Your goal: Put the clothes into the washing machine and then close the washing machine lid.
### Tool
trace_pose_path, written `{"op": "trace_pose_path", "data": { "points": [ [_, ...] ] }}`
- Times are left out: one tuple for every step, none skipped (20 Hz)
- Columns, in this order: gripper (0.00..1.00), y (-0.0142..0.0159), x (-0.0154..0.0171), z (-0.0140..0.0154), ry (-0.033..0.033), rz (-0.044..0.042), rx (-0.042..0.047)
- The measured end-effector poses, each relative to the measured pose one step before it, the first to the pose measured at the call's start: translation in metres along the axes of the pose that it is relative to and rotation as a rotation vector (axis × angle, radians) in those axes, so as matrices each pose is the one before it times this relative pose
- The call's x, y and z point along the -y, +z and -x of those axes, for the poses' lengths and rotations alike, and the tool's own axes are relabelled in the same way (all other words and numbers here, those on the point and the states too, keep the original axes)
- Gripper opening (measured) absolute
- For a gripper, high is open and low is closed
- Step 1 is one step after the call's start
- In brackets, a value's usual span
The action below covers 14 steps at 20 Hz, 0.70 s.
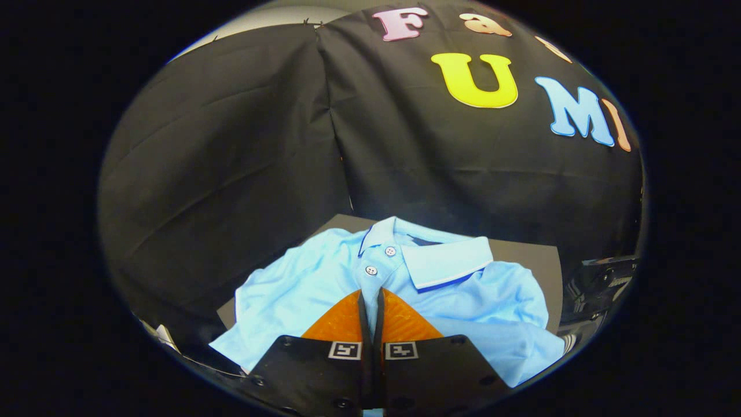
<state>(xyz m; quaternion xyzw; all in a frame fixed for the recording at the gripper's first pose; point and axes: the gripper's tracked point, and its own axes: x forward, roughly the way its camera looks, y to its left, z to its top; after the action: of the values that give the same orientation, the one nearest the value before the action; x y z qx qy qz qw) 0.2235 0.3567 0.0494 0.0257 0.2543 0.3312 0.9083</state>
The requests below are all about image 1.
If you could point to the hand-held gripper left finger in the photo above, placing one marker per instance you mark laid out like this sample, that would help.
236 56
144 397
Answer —
312 376

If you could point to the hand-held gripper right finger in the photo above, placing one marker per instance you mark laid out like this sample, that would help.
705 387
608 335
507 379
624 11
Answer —
434 376

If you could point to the light blue polo shirt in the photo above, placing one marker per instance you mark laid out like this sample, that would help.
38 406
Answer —
312 278

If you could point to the dark grey washing machine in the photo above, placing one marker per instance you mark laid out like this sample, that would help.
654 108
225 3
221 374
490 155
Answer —
584 327

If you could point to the grey cabinet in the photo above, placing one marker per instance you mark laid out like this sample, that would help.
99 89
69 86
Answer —
532 258

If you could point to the black backdrop cloth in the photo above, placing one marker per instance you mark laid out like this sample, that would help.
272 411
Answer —
231 145

